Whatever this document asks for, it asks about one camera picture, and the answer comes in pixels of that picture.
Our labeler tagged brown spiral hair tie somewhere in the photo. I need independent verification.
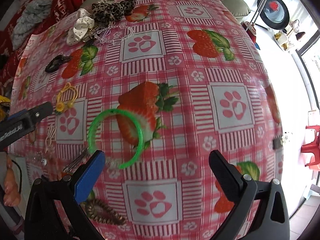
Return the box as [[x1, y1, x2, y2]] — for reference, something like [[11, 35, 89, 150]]
[[81, 198, 128, 226]]

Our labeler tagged silver rhinestone hair clip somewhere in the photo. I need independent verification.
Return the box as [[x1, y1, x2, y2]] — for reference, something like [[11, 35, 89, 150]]
[[63, 148, 89, 173]]

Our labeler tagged clear bead necklace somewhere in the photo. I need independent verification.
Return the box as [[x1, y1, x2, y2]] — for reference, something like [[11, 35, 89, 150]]
[[86, 23, 136, 46]]

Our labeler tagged pink strawberry checked tablecloth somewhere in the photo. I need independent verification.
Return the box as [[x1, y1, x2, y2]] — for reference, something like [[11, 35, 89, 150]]
[[9, 0, 283, 239]]

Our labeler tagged beige rabbit hair clip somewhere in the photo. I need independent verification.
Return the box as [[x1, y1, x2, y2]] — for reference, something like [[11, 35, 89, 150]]
[[44, 124, 56, 153]]

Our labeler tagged grey knitted cloth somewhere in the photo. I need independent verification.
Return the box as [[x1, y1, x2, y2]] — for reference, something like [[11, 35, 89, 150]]
[[11, 0, 53, 50]]

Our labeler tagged leopard print scrunchie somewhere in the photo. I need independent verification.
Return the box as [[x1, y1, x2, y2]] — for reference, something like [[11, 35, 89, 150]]
[[91, 0, 137, 25]]

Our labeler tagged yellow flower hair tie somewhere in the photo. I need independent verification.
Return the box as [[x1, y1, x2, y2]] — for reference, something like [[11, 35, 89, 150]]
[[54, 82, 79, 115]]

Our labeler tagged round black mirror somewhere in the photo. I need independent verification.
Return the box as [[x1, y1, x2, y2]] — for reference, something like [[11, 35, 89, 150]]
[[256, 0, 290, 30]]

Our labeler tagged green plastic bangle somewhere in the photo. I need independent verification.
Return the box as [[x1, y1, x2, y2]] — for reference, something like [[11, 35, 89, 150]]
[[87, 108, 145, 170]]

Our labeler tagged red plastic stool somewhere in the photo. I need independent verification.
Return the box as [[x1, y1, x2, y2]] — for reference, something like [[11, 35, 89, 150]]
[[300, 125, 320, 171]]

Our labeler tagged white polka dot scrunchie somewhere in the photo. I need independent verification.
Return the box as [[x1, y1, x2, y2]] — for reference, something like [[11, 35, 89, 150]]
[[67, 8, 95, 46]]

